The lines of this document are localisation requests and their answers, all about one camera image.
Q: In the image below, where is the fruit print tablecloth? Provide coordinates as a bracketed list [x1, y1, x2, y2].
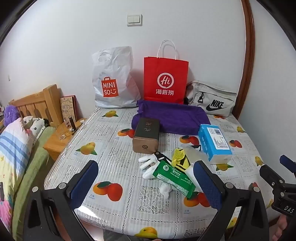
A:
[43, 107, 274, 239]

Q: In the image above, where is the grey waist bag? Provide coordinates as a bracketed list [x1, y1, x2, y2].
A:
[185, 80, 238, 117]

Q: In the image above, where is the dark tea box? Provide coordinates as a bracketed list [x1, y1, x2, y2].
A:
[132, 117, 161, 154]

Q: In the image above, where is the white plastic shopping bag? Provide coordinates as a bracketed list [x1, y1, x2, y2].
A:
[92, 46, 141, 108]

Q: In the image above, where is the illustrated book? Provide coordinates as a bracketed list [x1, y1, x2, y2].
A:
[60, 95, 77, 123]

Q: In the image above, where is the wooden nightstand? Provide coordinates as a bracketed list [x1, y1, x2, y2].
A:
[43, 118, 87, 161]

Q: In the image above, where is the wooden headboard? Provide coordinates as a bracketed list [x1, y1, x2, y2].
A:
[9, 84, 64, 128]

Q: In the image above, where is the green wet wipes packet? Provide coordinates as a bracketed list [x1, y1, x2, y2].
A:
[155, 159, 196, 199]

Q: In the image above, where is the white light switch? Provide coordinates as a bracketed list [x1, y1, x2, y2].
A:
[127, 13, 143, 26]

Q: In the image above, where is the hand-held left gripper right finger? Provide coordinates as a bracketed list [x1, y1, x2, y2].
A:
[194, 160, 270, 241]

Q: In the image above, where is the purple plush toy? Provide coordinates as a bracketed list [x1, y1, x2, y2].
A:
[3, 105, 21, 127]

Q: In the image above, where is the person's right hand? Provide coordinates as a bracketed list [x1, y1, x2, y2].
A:
[276, 214, 292, 238]

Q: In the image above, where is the yellow pouch bag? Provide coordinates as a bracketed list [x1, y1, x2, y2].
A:
[171, 148, 191, 173]

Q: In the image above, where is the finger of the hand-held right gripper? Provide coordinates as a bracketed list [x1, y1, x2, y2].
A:
[259, 164, 287, 190]
[279, 155, 296, 179]

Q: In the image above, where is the green bedsheet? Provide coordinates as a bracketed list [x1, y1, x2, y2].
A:
[10, 126, 57, 234]

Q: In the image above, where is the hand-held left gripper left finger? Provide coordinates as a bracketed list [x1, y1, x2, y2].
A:
[23, 160, 99, 241]

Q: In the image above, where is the white glove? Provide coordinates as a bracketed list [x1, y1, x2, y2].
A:
[138, 155, 163, 179]
[159, 183, 173, 200]

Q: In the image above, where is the clear glass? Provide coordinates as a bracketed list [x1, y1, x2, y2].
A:
[55, 123, 70, 141]

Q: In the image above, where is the striped pillow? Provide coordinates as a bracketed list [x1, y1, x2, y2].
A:
[0, 117, 33, 232]

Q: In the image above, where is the translucent white packet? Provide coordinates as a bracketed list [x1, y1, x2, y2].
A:
[181, 143, 204, 173]

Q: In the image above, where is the polka dot pillow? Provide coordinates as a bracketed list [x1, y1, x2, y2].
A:
[22, 116, 48, 145]

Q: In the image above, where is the purple towel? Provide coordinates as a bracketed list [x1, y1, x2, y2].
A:
[131, 100, 211, 135]

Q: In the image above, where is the blue tissue pack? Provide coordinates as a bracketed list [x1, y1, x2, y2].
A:
[198, 124, 233, 164]

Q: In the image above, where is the red paper bag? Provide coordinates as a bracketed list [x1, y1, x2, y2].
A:
[144, 40, 189, 105]

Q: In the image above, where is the brown wooden door frame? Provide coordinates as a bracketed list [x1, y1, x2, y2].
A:
[236, 0, 256, 121]

